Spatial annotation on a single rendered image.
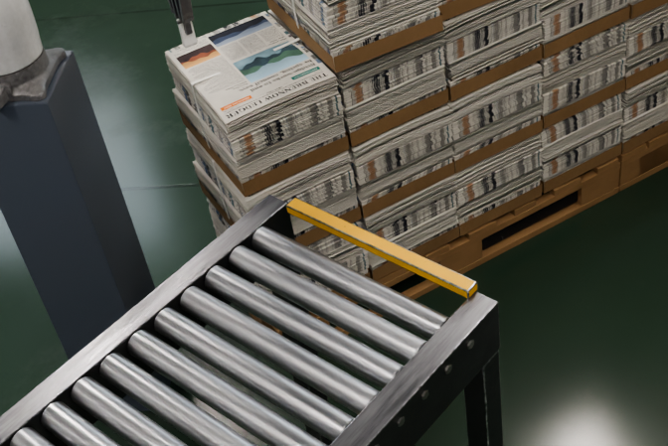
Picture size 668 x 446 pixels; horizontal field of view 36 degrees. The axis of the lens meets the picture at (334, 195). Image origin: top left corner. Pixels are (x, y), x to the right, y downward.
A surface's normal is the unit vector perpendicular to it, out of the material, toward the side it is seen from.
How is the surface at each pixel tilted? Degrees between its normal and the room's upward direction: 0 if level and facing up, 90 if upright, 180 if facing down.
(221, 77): 0
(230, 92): 1
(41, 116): 90
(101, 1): 0
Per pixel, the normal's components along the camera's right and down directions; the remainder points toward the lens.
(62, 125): 0.99, -0.06
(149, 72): -0.13, -0.76
